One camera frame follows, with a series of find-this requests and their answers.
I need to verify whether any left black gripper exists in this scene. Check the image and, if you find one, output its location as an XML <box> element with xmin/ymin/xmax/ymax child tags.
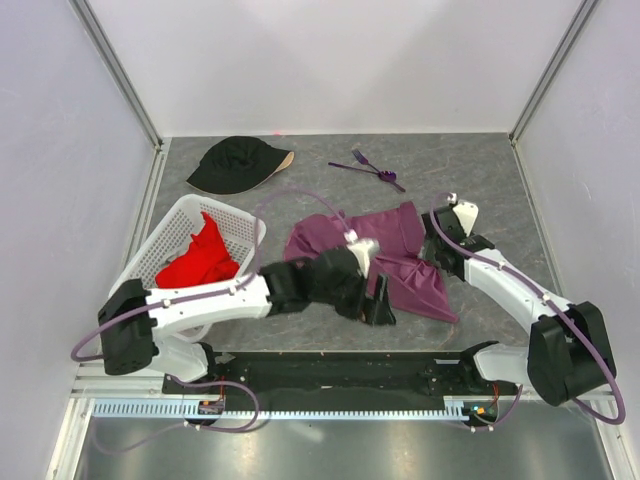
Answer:
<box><xmin>312</xmin><ymin>266</ymin><xmax>394</xmax><ymax>324</ymax></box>

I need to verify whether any right aluminium frame post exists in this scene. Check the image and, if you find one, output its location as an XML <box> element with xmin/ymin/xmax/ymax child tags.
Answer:
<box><xmin>508</xmin><ymin>0</ymin><xmax>600</xmax><ymax>147</ymax></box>

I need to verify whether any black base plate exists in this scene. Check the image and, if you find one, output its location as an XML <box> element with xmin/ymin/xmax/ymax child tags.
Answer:
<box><xmin>160</xmin><ymin>350</ymin><xmax>519</xmax><ymax>407</ymax></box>

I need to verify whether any left aluminium frame post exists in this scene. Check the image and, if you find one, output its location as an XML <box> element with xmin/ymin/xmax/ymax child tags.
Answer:
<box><xmin>69</xmin><ymin>0</ymin><xmax>164</xmax><ymax>150</ymax></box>

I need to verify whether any purple cloth napkin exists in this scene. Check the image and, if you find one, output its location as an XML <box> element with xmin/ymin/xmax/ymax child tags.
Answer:
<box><xmin>283</xmin><ymin>201</ymin><xmax>459</xmax><ymax>323</ymax></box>

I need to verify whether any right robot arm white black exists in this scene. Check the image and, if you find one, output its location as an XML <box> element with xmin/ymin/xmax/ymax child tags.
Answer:
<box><xmin>422</xmin><ymin>201</ymin><xmax>617</xmax><ymax>406</ymax></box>

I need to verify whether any aluminium frame post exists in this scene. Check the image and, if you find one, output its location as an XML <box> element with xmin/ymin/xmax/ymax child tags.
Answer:
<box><xmin>508</xmin><ymin>0</ymin><xmax>600</xmax><ymax>147</ymax></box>
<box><xmin>69</xmin><ymin>0</ymin><xmax>164</xmax><ymax>150</ymax></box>

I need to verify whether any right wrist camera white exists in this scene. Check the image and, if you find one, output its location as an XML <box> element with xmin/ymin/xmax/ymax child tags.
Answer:
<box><xmin>447</xmin><ymin>193</ymin><xmax>479</xmax><ymax>237</ymax></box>

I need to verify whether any white plastic basket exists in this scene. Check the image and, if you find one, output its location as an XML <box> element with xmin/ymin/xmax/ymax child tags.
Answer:
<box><xmin>109</xmin><ymin>194</ymin><xmax>271</xmax><ymax>343</ymax></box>

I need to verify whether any purple fork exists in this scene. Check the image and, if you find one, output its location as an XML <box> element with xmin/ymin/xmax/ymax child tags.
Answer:
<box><xmin>351</xmin><ymin>149</ymin><xmax>384</xmax><ymax>177</ymax></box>

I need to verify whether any red cloth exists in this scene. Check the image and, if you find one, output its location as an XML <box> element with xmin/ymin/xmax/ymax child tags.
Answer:
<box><xmin>155</xmin><ymin>211</ymin><xmax>240</xmax><ymax>289</ymax></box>

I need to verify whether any blue cable duct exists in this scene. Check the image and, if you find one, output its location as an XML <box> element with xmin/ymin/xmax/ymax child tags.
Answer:
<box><xmin>92</xmin><ymin>398</ymin><xmax>490</xmax><ymax>421</ymax></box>

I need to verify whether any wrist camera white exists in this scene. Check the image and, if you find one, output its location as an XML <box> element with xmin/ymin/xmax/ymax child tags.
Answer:
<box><xmin>344</xmin><ymin>230</ymin><xmax>380</xmax><ymax>278</ymax></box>
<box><xmin>447</xmin><ymin>193</ymin><xmax>479</xmax><ymax>237</ymax></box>

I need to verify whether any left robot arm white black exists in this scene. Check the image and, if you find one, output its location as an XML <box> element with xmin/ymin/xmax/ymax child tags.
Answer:
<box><xmin>98</xmin><ymin>246</ymin><xmax>396</xmax><ymax>393</ymax></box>

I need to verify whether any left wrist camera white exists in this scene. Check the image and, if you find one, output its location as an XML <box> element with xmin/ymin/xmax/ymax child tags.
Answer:
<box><xmin>344</xmin><ymin>230</ymin><xmax>380</xmax><ymax>278</ymax></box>

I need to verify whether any purple spoon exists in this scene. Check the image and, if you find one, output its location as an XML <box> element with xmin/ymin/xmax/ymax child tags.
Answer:
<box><xmin>327</xmin><ymin>162</ymin><xmax>406</xmax><ymax>193</ymax></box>

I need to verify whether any black bucket hat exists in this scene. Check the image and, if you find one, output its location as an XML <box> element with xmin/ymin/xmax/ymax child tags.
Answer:
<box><xmin>186</xmin><ymin>136</ymin><xmax>295</xmax><ymax>195</ymax></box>

